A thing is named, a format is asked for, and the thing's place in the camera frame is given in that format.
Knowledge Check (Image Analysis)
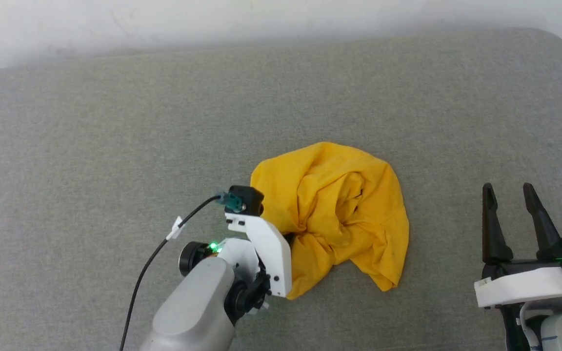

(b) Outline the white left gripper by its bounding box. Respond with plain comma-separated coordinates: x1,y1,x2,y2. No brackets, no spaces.
218,214,293,299

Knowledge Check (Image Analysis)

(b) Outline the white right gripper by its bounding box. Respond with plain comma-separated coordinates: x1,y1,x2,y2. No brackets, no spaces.
474,183,562,309

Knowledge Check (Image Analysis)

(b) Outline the yellow printed garment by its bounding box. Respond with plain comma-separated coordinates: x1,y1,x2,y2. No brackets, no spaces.
250,141,410,300

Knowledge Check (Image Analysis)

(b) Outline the teal left camera connector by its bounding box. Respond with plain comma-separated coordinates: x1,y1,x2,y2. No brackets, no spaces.
215,191,245,214

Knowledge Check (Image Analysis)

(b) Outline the white left cable tag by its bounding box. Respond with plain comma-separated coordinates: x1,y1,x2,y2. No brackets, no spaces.
166,216,184,240

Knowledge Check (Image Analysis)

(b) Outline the black left camera cable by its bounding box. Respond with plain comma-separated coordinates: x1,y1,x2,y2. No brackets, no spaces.
119,195,225,351

